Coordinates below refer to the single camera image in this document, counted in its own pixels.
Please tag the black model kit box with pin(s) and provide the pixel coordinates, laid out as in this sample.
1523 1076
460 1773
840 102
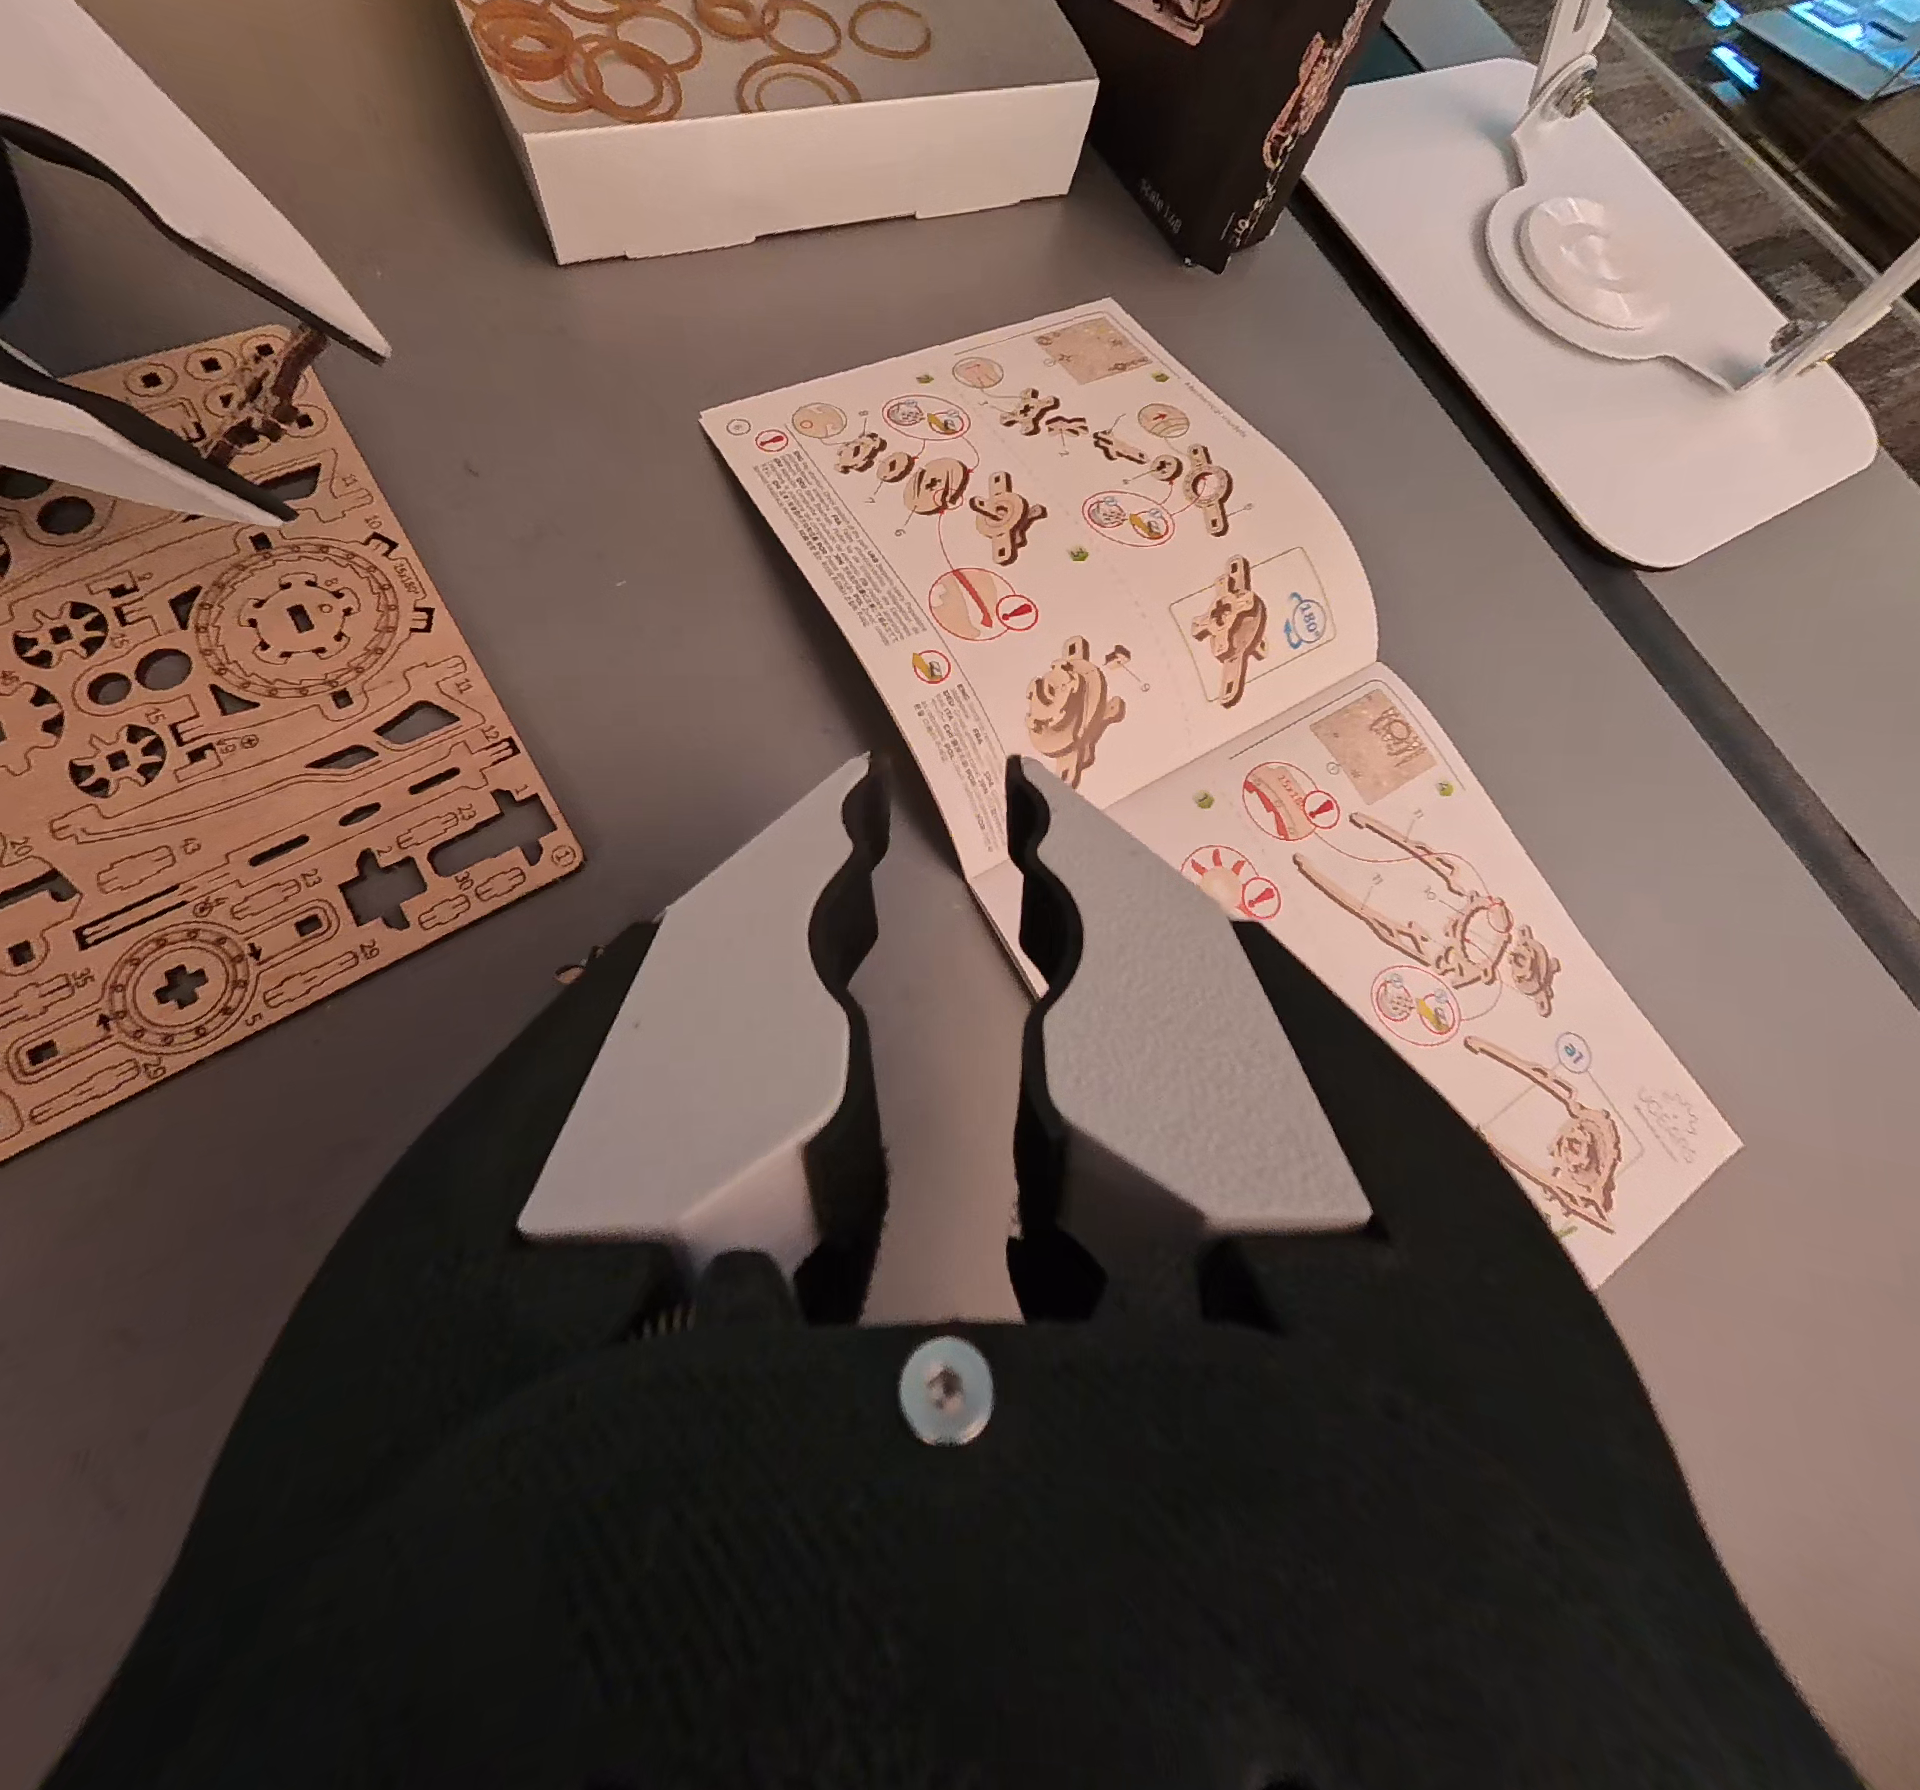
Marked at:
1200 49

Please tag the white cardboard box tray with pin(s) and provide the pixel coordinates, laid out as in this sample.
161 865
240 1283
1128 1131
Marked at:
840 154

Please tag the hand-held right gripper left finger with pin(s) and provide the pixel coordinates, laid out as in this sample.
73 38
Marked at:
705 1040

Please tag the printed instruction booklet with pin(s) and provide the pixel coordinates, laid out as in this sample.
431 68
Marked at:
1200 710

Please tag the laser-cut wooden parts sheet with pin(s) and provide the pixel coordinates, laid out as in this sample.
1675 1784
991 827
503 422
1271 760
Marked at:
299 800

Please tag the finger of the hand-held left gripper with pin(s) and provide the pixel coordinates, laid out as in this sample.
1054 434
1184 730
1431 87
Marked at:
135 123
90 440

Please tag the small dark wooden model part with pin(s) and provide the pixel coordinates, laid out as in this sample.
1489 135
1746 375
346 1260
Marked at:
262 393

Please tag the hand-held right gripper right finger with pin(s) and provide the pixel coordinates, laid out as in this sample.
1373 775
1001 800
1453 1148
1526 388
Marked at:
1184 1053

